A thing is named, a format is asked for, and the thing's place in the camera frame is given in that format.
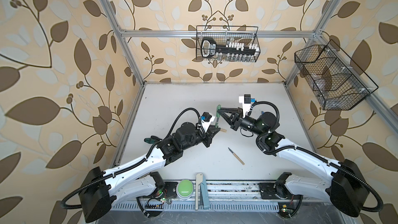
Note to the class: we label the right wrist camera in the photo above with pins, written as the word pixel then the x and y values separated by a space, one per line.
pixel 246 101

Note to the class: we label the wire basket right wall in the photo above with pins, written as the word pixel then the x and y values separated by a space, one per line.
pixel 338 82

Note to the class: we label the green pen cap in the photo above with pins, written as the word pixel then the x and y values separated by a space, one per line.
pixel 217 112

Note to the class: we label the beige blue handled tool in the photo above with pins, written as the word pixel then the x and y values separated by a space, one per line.
pixel 201 192

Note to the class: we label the wire basket wall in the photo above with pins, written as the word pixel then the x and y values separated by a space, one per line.
pixel 227 43
pixel 338 82

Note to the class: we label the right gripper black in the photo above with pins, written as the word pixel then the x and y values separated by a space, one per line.
pixel 236 120

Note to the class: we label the green push button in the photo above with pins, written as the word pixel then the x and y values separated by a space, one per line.
pixel 184 189

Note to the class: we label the aluminium front rail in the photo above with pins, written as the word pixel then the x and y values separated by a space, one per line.
pixel 223 190

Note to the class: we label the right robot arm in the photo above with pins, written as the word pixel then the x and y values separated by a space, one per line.
pixel 339 183

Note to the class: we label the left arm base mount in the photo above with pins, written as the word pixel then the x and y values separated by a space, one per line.
pixel 168 191

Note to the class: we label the beige pen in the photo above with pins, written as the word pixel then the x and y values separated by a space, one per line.
pixel 236 156

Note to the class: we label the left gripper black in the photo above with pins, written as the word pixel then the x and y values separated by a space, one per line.
pixel 209 135

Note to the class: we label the wire basket back wall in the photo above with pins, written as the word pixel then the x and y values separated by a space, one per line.
pixel 227 43

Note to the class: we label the black socket holder tool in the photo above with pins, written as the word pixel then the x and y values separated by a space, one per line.
pixel 209 48

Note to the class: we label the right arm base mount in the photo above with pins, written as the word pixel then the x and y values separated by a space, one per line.
pixel 270 190

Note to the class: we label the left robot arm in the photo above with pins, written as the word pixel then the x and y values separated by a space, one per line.
pixel 101 190

